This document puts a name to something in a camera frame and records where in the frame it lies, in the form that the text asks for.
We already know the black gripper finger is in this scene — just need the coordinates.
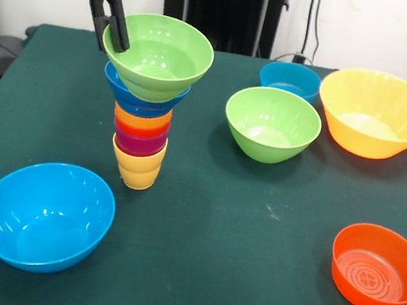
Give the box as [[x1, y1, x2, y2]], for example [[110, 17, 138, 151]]
[[80, 0, 117, 53], [95, 0, 137, 54]]

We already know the small green ribbed bowl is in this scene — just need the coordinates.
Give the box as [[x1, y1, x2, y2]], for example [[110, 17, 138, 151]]
[[93, 6, 221, 112]]

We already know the dark blue bowl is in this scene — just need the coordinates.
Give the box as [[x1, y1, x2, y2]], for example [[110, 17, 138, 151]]
[[98, 60, 194, 124]]

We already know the orange ribbed plastic cup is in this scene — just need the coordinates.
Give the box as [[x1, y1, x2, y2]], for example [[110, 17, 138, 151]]
[[111, 100, 174, 135]]

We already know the red plastic cup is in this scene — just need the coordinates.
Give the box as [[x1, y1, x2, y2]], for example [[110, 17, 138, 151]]
[[111, 115, 172, 144]]

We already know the purple plastic cup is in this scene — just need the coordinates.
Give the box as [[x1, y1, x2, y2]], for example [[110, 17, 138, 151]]
[[111, 127, 170, 162]]

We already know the yellow ribbed plastic cup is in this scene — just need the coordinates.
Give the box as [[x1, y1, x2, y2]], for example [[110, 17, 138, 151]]
[[105, 130, 170, 194]]

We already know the small light blue bowl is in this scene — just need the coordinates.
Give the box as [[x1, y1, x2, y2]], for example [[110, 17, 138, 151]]
[[256, 58, 324, 105]]

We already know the large green bowl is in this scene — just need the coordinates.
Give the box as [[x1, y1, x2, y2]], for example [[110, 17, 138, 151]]
[[218, 80, 327, 171]]

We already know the large light blue bowl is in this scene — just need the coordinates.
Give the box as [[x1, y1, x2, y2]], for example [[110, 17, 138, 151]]
[[0, 153, 122, 284]]

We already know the dark green tablecloth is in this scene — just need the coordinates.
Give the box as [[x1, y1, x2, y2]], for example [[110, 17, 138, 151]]
[[0, 16, 407, 305]]

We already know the large yellow bowl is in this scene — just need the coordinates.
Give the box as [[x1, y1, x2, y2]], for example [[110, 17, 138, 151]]
[[310, 61, 407, 165]]

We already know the red plastic bowl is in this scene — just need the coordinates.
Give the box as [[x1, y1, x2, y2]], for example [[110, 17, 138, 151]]
[[324, 218, 407, 305]]

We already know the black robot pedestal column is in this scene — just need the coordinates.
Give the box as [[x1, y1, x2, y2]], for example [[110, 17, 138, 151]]
[[150, 0, 290, 61]]

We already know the black hanging cable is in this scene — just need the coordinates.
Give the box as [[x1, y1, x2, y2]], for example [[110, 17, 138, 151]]
[[295, 0, 327, 66]]

